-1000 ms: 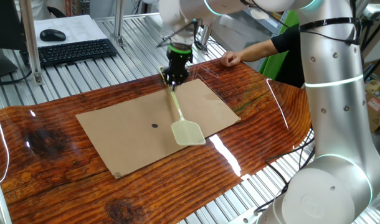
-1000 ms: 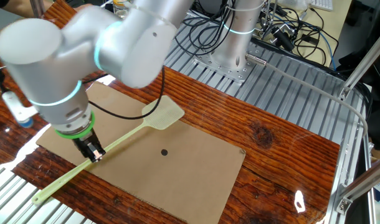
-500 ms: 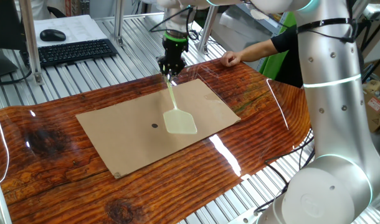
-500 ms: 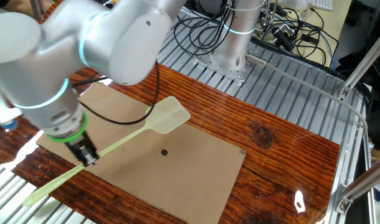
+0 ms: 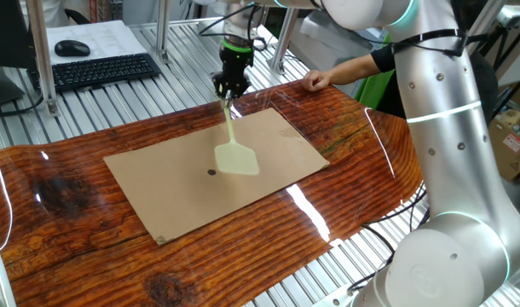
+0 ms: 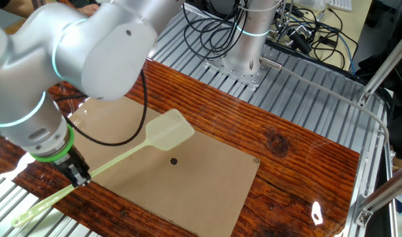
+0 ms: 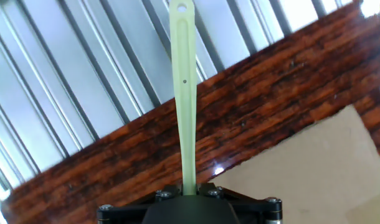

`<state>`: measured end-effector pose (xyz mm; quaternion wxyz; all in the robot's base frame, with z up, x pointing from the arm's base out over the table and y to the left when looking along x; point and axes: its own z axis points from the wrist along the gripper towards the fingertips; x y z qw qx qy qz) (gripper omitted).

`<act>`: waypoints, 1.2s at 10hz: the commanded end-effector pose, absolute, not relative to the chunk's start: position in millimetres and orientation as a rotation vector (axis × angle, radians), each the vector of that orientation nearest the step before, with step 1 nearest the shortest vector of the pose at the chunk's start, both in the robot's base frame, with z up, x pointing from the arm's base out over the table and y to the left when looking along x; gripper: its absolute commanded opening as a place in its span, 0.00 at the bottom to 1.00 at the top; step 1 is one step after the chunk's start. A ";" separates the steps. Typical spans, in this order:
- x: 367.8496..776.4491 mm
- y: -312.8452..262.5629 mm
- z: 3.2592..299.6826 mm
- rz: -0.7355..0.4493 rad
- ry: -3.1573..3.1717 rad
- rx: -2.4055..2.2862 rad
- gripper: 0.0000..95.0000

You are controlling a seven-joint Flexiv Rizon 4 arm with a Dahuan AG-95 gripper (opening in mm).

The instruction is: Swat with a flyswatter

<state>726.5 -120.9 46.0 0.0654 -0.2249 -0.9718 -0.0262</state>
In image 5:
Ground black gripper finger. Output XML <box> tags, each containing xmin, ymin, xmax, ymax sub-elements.
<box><xmin>211</xmin><ymin>71</ymin><xmax>228</xmax><ymax>101</ymax></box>
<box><xmin>229</xmin><ymin>76</ymin><xmax>251</xmax><ymax>101</ymax></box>

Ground black gripper body green ring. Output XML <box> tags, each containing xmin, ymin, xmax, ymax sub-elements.
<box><xmin>219</xmin><ymin>38</ymin><xmax>255</xmax><ymax>86</ymax></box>

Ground pale green plastic flyswatter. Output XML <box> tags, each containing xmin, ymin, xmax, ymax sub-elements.
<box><xmin>213</xmin><ymin>98</ymin><xmax>261</xmax><ymax>177</ymax></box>

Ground person's bare forearm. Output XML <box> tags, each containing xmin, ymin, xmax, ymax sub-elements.
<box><xmin>327</xmin><ymin>53</ymin><xmax>379</xmax><ymax>86</ymax></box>

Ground person's bare hand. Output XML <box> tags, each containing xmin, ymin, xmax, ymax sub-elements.
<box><xmin>301</xmin><ymin>69</ymin><xmax>332</xmax><ymax>93</ymax></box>

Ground white paper sheet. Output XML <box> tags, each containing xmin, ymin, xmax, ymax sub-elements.
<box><xmin>45</xmin><ymin>20</ymin><xmax>148</xmax><ymax>65</ymax></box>

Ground brown cardboard sheet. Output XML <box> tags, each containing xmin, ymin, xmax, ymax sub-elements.
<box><xmin>102</xmin><ymin>107</ymin><xmax>331</xmax><ymax>246</ymax></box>

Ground black computer keyboard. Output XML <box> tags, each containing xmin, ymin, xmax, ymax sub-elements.
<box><xmin>27</xmin><ymin>52</ymin><xmax>162</xmax><ymax>93</ymax></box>

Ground green chair back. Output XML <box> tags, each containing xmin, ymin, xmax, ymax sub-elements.
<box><xmin>354</xmin><ymin>33</ymin><xmax>397</xmax><ymax>110</ymax></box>

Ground black computer mouse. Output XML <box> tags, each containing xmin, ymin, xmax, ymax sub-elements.
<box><xmin>54</xmin><ymin>39</ymin><xmax>92</xmax><ymax>58</ymax></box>

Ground glossy wood-grain table mat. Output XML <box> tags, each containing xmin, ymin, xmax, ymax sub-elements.
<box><xmin>0</xmin><ymin>79</ymin><xmax>424</xmax><ymax>307</ymax></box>

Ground black computer monitor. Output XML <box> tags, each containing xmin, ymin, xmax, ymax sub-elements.
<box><xmin>0</xmin><ymin>0</ymin><xmax>38</xmax><ymax>110</ymax></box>

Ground brown cardboard box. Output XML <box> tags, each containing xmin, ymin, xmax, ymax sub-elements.
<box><xmin>488</xmin><ymin>108</ymin><xmax>520</xmax><ymax>184</ymax></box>

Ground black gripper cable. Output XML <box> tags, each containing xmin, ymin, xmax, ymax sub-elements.
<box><xmin>198</xmin><ymin>2</ymin><xmax>269</xmax><ymax>52</ymax></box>

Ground black cable strap on arm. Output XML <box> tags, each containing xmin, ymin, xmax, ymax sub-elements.
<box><xmin>390</xmin><ymin>27</ymin><xmax>472</xmax><ymax>59</ymax></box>

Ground black monitor cable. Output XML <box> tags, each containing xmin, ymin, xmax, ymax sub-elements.
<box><xmin>0</xmin><ymin>94</ymin><xmax>46</xmax><ymax>120</ymax></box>

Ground black floor cables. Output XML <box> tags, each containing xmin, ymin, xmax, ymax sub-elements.
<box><xmin>347</xmin><ymin>182</ymin><xmax>431</xmax><ymax>296</ymax></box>

